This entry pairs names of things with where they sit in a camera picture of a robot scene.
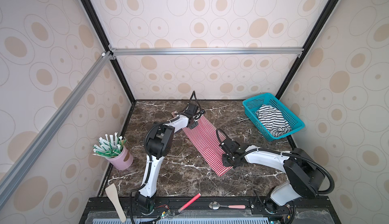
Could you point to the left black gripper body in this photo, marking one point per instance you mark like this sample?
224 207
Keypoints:
193 124

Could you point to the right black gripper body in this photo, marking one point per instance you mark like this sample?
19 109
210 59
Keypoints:
227 160

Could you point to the red white striped tank top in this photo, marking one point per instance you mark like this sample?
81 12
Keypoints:
205 140

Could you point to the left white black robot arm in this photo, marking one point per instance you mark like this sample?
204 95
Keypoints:
157 144

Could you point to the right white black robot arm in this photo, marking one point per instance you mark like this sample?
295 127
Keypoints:
305 178

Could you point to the black white striped tank top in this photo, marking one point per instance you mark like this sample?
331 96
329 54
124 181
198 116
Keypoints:
272 119

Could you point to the teal plastic basket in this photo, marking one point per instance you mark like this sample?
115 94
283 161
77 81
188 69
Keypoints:
252 104

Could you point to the pink marker pen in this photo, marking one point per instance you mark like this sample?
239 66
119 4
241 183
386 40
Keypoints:
190 202

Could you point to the pink cup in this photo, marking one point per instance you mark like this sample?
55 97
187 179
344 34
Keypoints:
123 161

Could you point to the green white straws bundle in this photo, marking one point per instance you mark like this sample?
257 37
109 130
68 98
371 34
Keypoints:
109 147

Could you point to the wooden spatula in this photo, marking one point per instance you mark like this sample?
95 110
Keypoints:
112 194

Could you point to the pink handled metal spoon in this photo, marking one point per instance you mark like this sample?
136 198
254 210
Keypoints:
215 206

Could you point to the horizontal aluminium back rail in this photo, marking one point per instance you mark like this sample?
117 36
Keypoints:
206 51

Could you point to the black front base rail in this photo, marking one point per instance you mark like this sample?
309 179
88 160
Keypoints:
300 211

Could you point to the left black corner post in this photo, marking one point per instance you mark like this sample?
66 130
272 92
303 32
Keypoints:
98 28

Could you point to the black corner post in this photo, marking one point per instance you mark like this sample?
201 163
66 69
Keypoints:
317 28
98 28

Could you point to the right black corner post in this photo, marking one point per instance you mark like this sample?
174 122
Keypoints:
317 28

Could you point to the diagonal aluminium left rail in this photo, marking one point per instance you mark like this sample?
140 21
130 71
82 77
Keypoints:
19 170

